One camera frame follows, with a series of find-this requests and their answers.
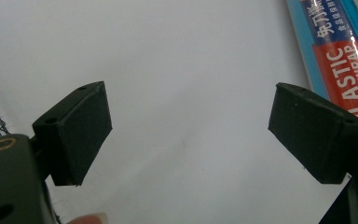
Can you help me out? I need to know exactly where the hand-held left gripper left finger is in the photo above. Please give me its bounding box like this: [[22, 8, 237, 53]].
[[32, 80, 114, 188]]

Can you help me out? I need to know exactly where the blue red plastic wrap box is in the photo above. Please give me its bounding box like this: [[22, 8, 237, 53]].
[[284, 0, 358, 145]]

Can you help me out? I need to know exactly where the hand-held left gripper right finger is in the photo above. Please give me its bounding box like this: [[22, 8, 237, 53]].
[[267, 81, 358, 185]]

